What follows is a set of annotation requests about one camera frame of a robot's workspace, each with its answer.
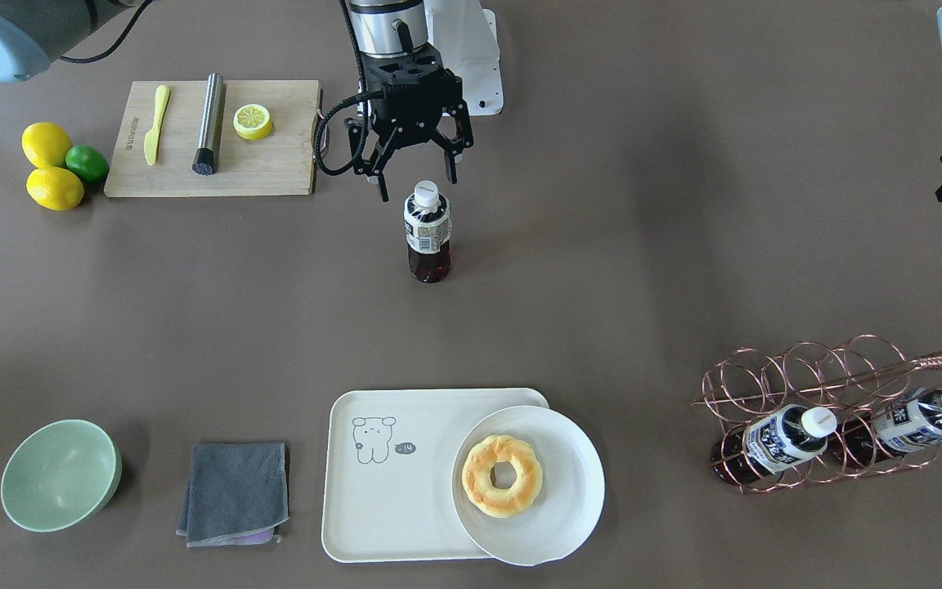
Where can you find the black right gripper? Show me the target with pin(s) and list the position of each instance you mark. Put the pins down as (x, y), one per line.
(460, 133)

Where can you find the copper wire bottle rack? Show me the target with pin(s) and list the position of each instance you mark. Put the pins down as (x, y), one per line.
(855, 379)

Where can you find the yellow lemon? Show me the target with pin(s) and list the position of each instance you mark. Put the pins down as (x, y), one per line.
(45, 145)
(55, 188)

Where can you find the glazed donut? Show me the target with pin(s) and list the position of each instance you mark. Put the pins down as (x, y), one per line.
(502, 476)

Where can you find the grey folded cloth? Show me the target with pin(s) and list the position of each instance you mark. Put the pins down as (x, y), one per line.
(236, 495)

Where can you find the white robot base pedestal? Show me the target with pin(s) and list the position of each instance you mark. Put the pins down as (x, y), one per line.
(465, 34)

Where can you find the tea bottle in rack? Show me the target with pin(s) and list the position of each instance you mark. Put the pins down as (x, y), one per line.
(791, 436)
(912, 425)

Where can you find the green lime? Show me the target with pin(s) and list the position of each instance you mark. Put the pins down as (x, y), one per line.
(88, 163)

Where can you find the half lemon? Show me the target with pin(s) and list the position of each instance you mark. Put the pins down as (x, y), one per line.
(252, 122)

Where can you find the yellow plastic knife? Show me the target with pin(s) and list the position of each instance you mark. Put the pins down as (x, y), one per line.
(152, 136)

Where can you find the white round plate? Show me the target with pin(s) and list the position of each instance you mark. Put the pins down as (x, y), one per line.
(569, 505)

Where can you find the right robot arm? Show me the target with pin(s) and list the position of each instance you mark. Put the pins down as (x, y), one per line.
(224, 133)

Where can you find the tea bottle white cap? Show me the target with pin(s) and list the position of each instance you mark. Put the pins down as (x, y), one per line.
(428, 227)

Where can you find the cream rectangular tray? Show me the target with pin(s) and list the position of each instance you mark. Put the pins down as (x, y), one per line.
(388, 468)

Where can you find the green bowl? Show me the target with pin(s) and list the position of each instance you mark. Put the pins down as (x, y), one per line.
(60, 475)

